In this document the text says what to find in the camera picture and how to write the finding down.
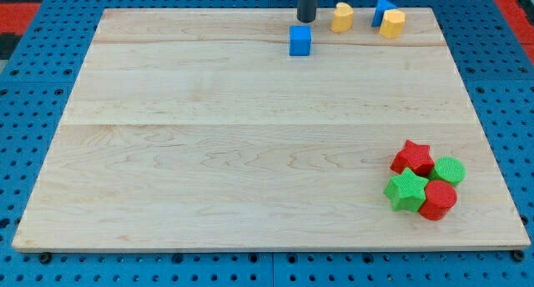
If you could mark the yellow hexagon block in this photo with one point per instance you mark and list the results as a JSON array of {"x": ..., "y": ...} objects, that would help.
[{"x": 393, "y": 23}]

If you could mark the red star block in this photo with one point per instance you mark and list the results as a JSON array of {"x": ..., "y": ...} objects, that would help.
[{"x": 413, "y": 156}]

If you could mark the blue triangle block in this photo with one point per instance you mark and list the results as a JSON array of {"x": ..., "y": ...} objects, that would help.
[{"x": 381, "y": 7}]

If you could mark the yellow half-round block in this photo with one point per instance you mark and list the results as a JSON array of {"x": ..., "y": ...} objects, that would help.
[{"x": 342, "y": 18}]

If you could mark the green cylinder block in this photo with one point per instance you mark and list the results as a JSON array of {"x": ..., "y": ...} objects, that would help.
[{"x": 448, "y": 169}]

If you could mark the light wooden board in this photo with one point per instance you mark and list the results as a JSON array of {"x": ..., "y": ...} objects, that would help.
[{"x": 194, "y": 130}]

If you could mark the red cylinder block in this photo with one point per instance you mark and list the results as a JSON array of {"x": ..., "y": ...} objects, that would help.
[{"x": 441, "y": 196}]

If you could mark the green star block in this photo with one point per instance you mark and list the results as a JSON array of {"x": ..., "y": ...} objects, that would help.
[{"x": 406, "y": 191}]

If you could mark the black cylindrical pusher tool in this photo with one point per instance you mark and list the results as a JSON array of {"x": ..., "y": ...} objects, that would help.
[{"x": 306, "y": 10}]

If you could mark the blue cube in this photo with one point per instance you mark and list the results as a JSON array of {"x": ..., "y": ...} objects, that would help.
[{"x": 300, "y": 40}]

